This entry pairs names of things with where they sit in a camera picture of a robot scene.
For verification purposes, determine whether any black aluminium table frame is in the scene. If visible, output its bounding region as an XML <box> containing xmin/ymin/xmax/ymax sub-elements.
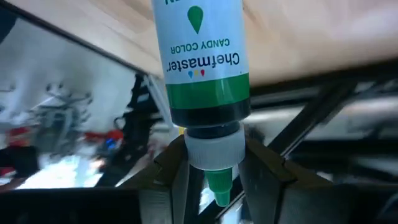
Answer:
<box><xmin>0</xmin><ymin>1</ymin><xmax>398</xmax><ymax>224</ymax></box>

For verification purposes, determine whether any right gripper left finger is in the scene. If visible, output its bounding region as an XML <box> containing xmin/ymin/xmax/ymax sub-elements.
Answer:
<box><xmin>119</xmin><ymin>134</ymin><xmax>191</xmax><ymax>224</ymax></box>

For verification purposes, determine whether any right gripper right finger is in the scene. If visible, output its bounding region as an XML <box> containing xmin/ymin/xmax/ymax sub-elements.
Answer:
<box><xmin>238</xmin><ymin>137</ymin><xmax>299</xmax><ymax>224</ymax></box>

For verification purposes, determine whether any large green Chefmaster bottle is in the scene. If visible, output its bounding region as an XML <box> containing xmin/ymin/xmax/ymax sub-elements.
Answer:
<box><xmin>151</xmin><ymin>0</ymin><xmax>252</xmax><ymax>208</ymax></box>

